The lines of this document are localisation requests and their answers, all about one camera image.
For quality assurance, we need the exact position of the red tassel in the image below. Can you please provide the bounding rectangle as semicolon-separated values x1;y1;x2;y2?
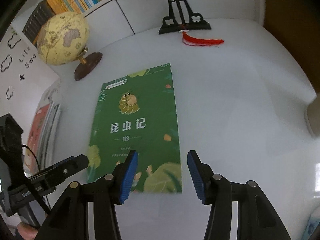
181;31;225;47

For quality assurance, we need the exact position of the person's left hand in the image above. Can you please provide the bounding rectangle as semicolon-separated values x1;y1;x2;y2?
17;222;38;240

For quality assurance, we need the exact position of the embroidered round fan on stand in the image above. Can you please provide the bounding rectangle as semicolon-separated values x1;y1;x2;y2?
158;0;211;35

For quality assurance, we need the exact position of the yellow desk globe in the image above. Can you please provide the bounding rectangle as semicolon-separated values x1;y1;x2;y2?
37;11;103;81

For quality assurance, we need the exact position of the green insect book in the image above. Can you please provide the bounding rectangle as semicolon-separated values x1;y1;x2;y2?
87;63;182;193

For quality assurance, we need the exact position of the black book set on shelf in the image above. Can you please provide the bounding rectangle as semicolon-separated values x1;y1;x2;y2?
22;0;55;47

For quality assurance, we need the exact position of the black cable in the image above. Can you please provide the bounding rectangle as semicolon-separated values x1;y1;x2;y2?
21;143;52;215

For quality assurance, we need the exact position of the white bookshelf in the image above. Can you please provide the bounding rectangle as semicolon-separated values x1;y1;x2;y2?
84;0;265;51

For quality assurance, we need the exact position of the stack of sorted books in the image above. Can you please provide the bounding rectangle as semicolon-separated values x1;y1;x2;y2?
24;102;61;175

